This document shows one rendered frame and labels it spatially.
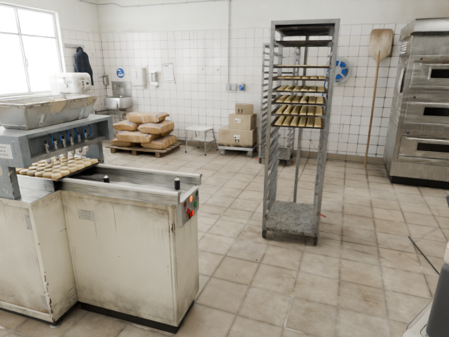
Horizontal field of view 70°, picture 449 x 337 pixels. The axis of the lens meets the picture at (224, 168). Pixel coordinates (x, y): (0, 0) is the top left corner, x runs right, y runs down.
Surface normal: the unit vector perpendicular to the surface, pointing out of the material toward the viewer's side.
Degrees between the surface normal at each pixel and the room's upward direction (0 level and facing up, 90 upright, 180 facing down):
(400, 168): 88
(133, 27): 90
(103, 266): 90
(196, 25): 90
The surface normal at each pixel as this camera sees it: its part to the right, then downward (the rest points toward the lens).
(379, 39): -0.32, 0.15
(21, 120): -0.29, 0.59
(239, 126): -0.41, 0.33
